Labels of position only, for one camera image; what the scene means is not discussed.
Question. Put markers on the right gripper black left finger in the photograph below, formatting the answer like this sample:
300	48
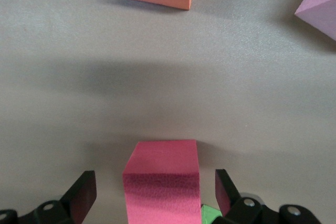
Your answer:
78	200

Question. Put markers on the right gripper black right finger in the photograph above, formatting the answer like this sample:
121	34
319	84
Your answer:
228	200

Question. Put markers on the red foam cube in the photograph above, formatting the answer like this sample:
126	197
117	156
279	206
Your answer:
162	182

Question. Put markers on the green foam cube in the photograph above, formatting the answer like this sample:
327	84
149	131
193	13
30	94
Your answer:
208	216

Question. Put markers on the brown table cover mat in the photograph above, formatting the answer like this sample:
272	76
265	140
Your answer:
131	77

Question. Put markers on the pink foam cube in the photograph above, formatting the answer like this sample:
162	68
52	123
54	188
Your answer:
321	6

